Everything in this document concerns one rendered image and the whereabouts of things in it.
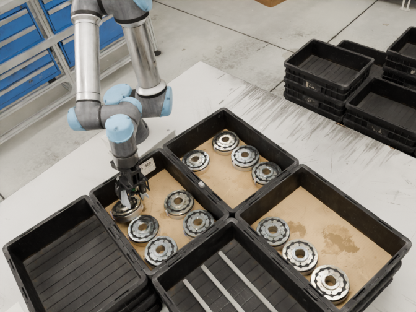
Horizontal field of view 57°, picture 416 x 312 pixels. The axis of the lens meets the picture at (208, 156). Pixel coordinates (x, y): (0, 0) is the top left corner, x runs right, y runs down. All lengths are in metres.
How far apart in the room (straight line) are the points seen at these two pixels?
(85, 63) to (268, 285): 0.86
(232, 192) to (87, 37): 0.69
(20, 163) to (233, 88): 1.76
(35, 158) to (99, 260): 1.83
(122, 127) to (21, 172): 1.99
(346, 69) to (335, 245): 1.40
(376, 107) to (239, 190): 1.23
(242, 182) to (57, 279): 0.68
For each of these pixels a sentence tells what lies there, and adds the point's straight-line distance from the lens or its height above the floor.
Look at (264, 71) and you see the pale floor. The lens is 3.23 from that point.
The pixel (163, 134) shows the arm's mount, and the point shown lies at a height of 0.80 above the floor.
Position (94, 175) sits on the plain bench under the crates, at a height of 0.70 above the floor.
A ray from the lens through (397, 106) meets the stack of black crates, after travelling 2.40.
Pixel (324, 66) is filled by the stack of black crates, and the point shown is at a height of 0.49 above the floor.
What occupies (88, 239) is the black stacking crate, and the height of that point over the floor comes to 0.83.
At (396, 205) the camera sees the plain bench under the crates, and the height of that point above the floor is 0.70.
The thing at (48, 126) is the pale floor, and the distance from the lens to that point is 3.27.
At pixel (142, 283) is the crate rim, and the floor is 0.93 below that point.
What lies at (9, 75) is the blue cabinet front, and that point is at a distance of 3.00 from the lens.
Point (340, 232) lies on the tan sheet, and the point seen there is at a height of 0.83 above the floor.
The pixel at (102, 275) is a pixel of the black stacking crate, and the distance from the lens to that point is 1.29.
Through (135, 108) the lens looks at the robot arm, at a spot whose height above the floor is 1.17.
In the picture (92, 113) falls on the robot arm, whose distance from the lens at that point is 1.22.
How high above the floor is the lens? 1.91
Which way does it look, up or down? 48 degrees down
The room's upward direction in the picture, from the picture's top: 11 degrees counter-clockwise
